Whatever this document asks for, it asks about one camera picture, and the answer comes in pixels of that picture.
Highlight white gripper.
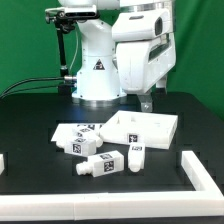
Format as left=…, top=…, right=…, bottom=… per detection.
left=112, top=8, right=176, bottom=112

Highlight white square tabletop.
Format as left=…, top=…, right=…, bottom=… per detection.
left=99, top=110, right=178, bottom=149

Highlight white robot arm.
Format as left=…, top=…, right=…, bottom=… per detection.
left=58, top=0, right=176, bottom=111

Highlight white tag base sheet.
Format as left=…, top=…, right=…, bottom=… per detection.
left=51, top=123, right=103, bottom=142

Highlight white L-shaped fence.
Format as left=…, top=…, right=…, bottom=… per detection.
left=0, top=151, right=224, bottom=221

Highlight white block left edge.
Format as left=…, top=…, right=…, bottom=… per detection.
left=0, top=154, right=4, bottom=175

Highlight black cables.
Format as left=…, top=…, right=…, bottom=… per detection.
left=0, top=75, right=78, bottom=100

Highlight black camera on stand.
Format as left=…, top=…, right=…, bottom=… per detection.
left=45, top=5, right=99, bottom=95

